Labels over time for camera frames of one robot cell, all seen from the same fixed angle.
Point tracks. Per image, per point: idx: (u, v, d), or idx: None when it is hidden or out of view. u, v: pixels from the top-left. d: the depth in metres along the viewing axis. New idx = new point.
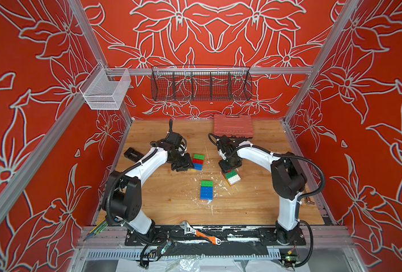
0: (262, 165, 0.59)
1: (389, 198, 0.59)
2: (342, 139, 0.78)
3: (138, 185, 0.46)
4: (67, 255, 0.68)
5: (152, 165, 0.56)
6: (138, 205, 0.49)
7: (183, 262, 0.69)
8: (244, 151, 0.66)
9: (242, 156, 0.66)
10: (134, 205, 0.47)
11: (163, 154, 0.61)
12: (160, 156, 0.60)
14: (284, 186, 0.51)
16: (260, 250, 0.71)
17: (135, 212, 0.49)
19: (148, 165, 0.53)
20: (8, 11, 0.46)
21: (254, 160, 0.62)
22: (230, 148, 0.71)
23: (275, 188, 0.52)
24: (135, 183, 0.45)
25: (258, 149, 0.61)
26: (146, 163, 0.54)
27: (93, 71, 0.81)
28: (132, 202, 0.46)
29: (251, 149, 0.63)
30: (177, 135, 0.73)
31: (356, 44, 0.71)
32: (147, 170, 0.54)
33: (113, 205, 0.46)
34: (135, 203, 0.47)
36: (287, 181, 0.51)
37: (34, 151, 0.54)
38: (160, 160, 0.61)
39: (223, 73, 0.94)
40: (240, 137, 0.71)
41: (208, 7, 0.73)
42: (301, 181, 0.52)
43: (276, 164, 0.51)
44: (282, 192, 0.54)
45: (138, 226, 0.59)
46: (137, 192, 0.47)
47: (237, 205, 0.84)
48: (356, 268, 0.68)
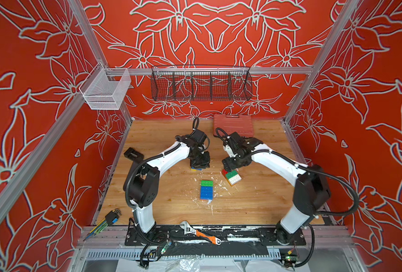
0: (282, 174, 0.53)
1: (389, 198, 0.59)
2: (342, 139, 0.78)
3: (157, 174, 0.49)
4: (67, 255, 0.68)
5: (174, 159, 0.59)
6: (155, 194, 0.53)
7: (183, 262, 0.69)
8: (261, 156, 0.59)
9: (258, 162, 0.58)
10: (151, 193, 0.50)
11: (184, 151, 0.62)
12: (181, 151, 0.61)
14: (309, 203, 0.46)
16: (260, 250, 0.71)
17: (151, 200, 0.52)
19: (169, 158, 0.56)
20: (8, 11, 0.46)
21: (273, 168, 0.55)
22: (243, 151, 0.64)
23: (297, 203, 0.50)
24: (155, 172, 0.48)
25: (278, 156, 0.54)
26: (168, 156, 0.56)
27: (93, 71, 0.81)
28: (149, 190, 0.49)
29: (269, 156, 0.56)
30: (202, 133, 0.74)
31: (356, 44, 0.71)
32: (168, 163, 0.56)
33: (132, 190, 0.50)
34: (152, 191, 0.51)
36: (313, 196, 0.45)
37: (34, 151, 0.54)
38: (181, 156, 0.62)
39: (223, 73, 0.94)
40: (253, 139, 0.64)
41: (208, 7, 0.73)
42: (328, 198, 0.47)
43: (301, 179, 0.45)
44: (305, 208, 0.48)
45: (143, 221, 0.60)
46: (155, 182, 0.50)
47: (237, 205, 0.84)
48: (356, 268, 0.68)
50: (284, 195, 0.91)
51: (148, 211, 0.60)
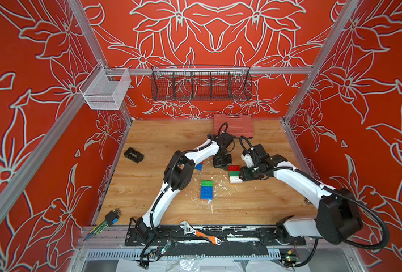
0: (305, 194, 0.50)
1: (389, 198, 0.59)
2: (342, 139, 0.78)
3: (193, 166, 0.60)
4: (67, 255, 0.68)
5: (206, 154, 0.69)
6: (188, 181, 0.64)
7: (183, 262, 0.69)
8: (284, 173, 0.57)
9: (279, 178, 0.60)
10: (185, 180, 0.62)
11: (215, 148, 0.72)
12: (213, 148, 0.71)
14: (333, 229, 0.41)
16: (260, 250, 0.71)
17: (185, 185, 0.64)
19: (202, 154, 0.66)
20: (8, 11, 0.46)
21: (295, 187, 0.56)
22: (265, 166, 0.62)
23: (320, 228, 0.45)
24: (191, 164, 0.59)
25: (301, 175, 0.52)
26: (201, 152, 0.66)
27: (93, 71, 0.81)
28: (186, 177, 0.61)
29: (293, 174, 0.53)
30: (231, 135, 0.84)
31: (355, 44, 0.71)
32: (200, 157, 0.67)
33: (172, 176, 0.62)
34: (187, 179, 0.62)
36: (338, 222, 0.41)
37: (34, 151, 0.54)
38: (212, 152, 0.73)
39: (223, 73, 0.94)
40: (277, 155, 0.63)
41: (208, 7, 0.73)
42: (355, 227, 0.42)
43: (326, 201, 0.42)
44: (329, 234, 0.43)
45: (158, 211, 0.64)
46: (190, 173, 0.61)
47: (237, 205, 0.84)
48: (356, 267, 0.68)
50: (284, 195, 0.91)
51: (168, 200, 0.66)
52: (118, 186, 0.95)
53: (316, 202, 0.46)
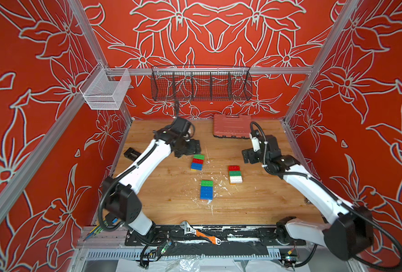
0: (317, 205, 0.47)
1: (389, 198, 0.59)
2: (342, 139, 0.78)
3: (131, 194, 0.43)
4: (67, 255, 0.68)
5: (153, 162, 0.51)
6: (137, 208, 0.48)
7: (183, 262, 0.69)
8: (295, 178, 0.53)
9: (290, 183, 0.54)
10: (131, 211, 0.46)
11: (164, 148, 0.54)
12: (160, 151, 0.53)
14: (344, 246, 0.39)
16: (260, 250, 0.71)
17: (135, 215, 0.48)
19: (147, 164, 0.49)
20: (9, 11, 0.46)
21: (307, 196, 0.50)
22: (276, 168, 0.57)
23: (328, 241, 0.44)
24: (128, 191, 0.42)
25: (317, 186, 0.48)
26: (143, 164, 0.49)
27: (93, 71, 0.81)
28: (128, 209, 0.44)
29: (306, 182, 0.49)
30: (183, 121, 0.63)
31: (355, 44, 0.71)
32: (147, 169, 0.49)
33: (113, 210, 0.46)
34: (134, 208, 0.46)
36: (352, 242, 0.39)
37: (34, 151, 0.54)
38: (161, 156, 0.54)
39: (223, 73, 0.94)
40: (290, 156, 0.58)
41: (208, 7, 0.73)
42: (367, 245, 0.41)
43: (342, 219, 0.39)
44: (337, 250, 0.42)
45: (138, 230, 0.60)
46: (132, 200, 0.44)
47: (237, 205, 0.84)
48: (356, 268, 0.68)
50: (284, 195, 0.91)
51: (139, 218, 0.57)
52: None
53: (328, 217, 0.44)
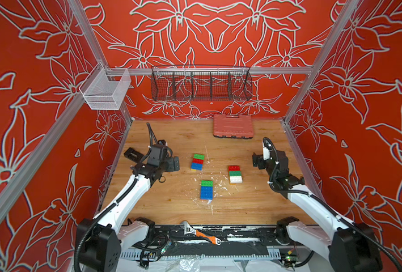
0: (320, 222, 0.48)
1: (389, 198, 0.59)
2: (342, 139, 0.78)
3: (110, 236, 0.39)
4: (68, 255, 0.69)
5: (133, 198, 0.50)
6: (116, 253, 0.44)
7: (183, 262, 0.69)
8: (298, 197, 0.55)
9: (295, 202, 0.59)
10: (110, 257, 0.41)
11: (144, 183, 0.54)
12: (140, 186, 0.52)
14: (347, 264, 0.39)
16: (260, 250, 0.71)
17: (113, 262, 0.43)
19: (126, 202, 0.47)
20: (8, 11, 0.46)
21: (310, 213, 0.51)
22: (280, 186, 0.60)
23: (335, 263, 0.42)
24: (108, 233, 0.39)
25: (317, 203, 0.50)
26: (122, 202, 0.47)
27: (93, 71, 0.81)
28: (106, 255, 0.39)
29: (307, 200, 0.52)
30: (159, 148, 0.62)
31: (355, 44, 0.71)
32: (126, 207, 0.47)
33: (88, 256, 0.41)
34: (112, 253, 0.42)
36: (354, 259, 0.39)
37: (34, 151, 0.54)
38: (141, 191, 0.54)
39: (223, 73, 0.94)
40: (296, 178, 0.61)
41: (208, 7, 0.73)
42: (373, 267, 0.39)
43: (342, 233, 0.40)
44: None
45: (136, 239, 0.60)
46: (112, 241, 0.41)
47: (237, 205, 0.84)
48: None
50: None
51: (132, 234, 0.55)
52: (118, 186, 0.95)
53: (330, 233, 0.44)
